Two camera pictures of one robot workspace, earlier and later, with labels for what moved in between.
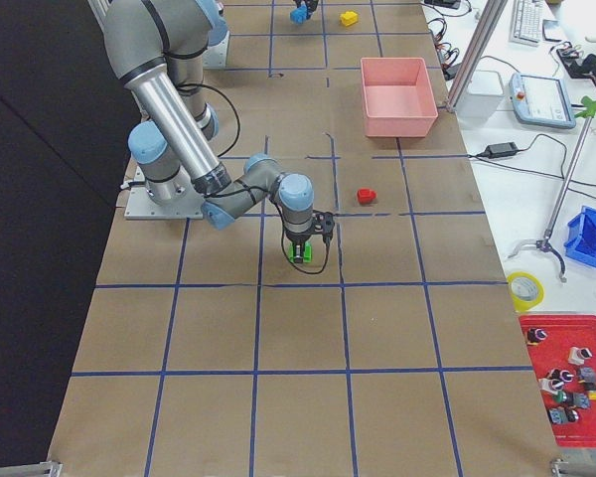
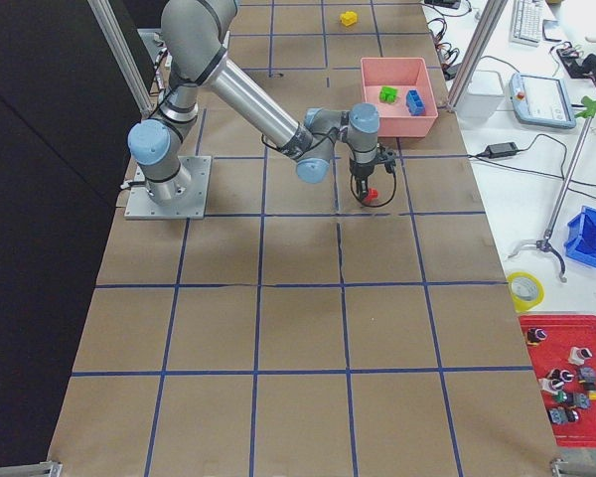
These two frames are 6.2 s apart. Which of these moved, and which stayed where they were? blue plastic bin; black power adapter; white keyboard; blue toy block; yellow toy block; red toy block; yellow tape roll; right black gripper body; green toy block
Moved: green toy block; blue toy block; right black gripper body
Stayed: white keyboard; blue plastic bin; black power adapter; red toy block; yellow toy block; yellow tape roll
